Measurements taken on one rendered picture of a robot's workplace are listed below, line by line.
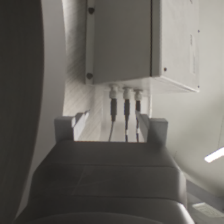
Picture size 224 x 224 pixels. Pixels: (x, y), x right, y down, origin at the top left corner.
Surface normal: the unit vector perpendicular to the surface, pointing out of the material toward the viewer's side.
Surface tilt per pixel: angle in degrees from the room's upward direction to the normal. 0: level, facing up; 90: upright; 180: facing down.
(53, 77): 90
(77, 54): 90
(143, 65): 137
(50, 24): 90
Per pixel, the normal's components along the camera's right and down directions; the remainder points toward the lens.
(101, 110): 0.75, 0.02
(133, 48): -0.66, -0.01
